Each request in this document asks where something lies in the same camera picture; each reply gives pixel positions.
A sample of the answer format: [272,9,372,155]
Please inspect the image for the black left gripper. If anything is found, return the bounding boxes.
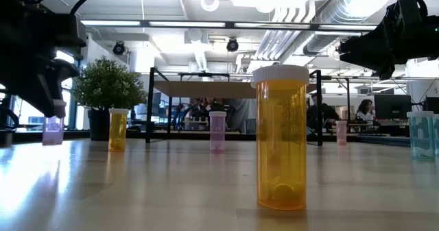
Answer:
[0,4,87,119]

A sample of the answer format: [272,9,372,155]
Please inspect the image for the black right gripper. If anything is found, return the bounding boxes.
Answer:
[337,0,439,82]

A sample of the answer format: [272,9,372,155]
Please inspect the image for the purple medicine bottle white cap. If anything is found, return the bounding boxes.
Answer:
[209,110,228,154]
[41,99,67,147]

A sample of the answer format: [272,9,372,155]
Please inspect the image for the pink medicine bottle white cap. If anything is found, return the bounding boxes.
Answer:
[335,120,348,146]

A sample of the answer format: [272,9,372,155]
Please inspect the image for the orange medicine bottle white cap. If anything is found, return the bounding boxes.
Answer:
[250,64,311,211]
[108,108,130,153]

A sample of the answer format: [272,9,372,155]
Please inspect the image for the large window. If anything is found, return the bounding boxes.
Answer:
[0,49,78,131]

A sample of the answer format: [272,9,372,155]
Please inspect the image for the black ceiling spotlight cluster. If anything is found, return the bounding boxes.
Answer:
[335,36,354,53]

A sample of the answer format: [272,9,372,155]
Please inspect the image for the black computer monitor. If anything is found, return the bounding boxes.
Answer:
[373,93,413,121]
[425,96,439,115]

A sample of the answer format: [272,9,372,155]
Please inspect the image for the person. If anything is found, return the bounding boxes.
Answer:
[355,99,377,126]
[187,97,228,132]
[306,93,340,136]

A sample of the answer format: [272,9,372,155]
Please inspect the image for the green plant in black pot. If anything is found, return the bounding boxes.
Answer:
[71,55,148,142]

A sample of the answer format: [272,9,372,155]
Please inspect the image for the white hanging cloth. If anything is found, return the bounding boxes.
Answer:
[226,98,257,134]

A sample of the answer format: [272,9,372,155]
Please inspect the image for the silver ceiling air duct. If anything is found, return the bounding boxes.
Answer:
[279,0,401,64]

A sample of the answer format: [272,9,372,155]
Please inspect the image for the black aluminium rig frame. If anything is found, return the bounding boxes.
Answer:
[0,130,434,149]

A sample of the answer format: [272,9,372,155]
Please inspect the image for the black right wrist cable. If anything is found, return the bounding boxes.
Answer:
[412,0,430,19]

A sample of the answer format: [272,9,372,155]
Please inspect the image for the wooden shelf black metal frame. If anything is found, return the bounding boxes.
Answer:
[145,66,324,147]

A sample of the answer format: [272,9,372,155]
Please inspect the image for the white hanging ring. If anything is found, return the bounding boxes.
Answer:
[200,0,220,13]

